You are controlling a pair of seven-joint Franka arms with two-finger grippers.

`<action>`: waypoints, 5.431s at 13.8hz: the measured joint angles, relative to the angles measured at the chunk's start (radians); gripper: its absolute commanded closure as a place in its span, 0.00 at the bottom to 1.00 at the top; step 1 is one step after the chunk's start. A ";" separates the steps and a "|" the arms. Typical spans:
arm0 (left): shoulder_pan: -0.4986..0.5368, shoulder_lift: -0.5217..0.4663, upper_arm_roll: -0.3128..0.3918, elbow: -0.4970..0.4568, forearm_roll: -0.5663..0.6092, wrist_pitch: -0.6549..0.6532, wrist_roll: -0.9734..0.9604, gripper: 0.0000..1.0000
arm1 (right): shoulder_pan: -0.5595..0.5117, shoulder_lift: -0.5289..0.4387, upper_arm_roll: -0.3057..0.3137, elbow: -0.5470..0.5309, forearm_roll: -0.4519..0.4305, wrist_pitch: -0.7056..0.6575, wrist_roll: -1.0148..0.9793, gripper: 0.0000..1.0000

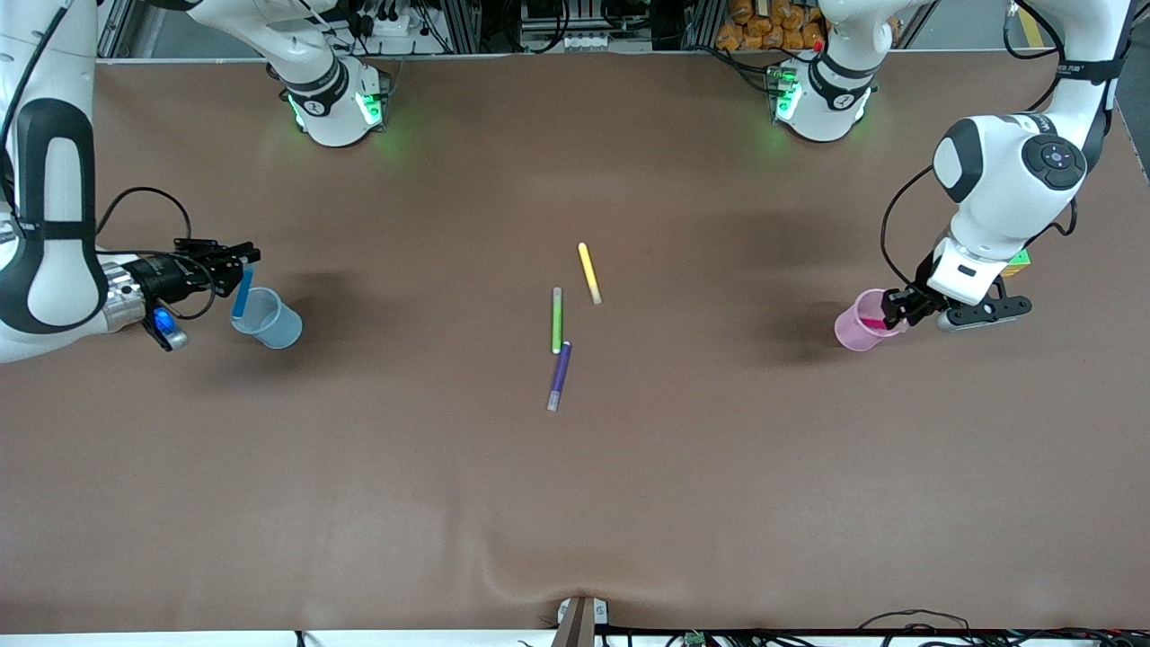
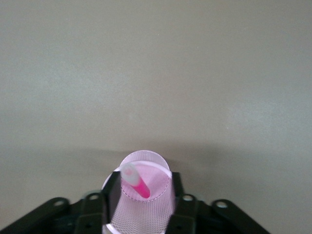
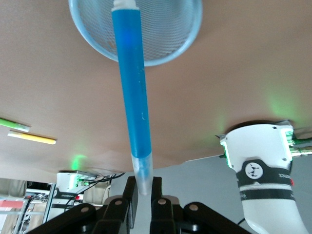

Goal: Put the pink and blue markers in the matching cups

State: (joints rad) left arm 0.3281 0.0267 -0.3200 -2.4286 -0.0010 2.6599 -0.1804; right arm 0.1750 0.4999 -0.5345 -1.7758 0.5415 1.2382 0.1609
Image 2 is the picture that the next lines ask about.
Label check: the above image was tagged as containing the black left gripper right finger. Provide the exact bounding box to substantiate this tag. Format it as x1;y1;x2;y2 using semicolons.
165;172;200;234

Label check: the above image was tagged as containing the pink mesh cup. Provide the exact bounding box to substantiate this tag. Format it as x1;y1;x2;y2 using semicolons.
101;150;176;234

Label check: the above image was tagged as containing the pink marker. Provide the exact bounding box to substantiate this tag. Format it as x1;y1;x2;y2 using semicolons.
121;163;151;200

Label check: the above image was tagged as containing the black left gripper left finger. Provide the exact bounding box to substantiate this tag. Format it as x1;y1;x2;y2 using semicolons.
75;171;122;234

